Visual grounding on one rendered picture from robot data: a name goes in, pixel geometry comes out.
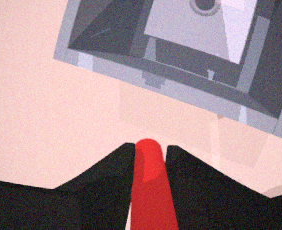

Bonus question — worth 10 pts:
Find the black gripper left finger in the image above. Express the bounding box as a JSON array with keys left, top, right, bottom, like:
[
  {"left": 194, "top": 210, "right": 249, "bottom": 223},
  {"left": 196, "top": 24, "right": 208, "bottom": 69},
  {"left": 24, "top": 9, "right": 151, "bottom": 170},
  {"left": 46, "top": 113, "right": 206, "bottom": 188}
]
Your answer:
[{"left": 0, "top": 143, "right": 136, "bottom": 230}]

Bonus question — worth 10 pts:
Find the red peg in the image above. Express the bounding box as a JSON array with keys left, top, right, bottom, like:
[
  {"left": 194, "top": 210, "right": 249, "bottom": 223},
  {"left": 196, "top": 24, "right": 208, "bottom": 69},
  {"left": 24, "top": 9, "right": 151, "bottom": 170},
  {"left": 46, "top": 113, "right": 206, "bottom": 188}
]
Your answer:
[{"left": 129, "top": 139, "right": 178, "bottom": 230}]

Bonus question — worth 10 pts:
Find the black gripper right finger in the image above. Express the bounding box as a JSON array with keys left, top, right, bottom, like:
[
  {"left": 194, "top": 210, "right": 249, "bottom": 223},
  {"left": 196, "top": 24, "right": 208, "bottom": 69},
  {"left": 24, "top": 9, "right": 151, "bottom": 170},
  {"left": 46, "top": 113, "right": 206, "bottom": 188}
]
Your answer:
[{"left": 165, "top": 146, "right": 282, "bottom": 230}]

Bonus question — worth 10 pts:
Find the white square plate with hole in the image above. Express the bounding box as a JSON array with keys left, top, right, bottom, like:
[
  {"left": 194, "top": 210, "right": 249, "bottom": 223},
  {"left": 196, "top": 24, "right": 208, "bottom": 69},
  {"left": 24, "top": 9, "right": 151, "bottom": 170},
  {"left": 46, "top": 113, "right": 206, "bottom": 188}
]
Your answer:
[{"left": 145, "top": 0, "right": 258, "bottom": 64}]

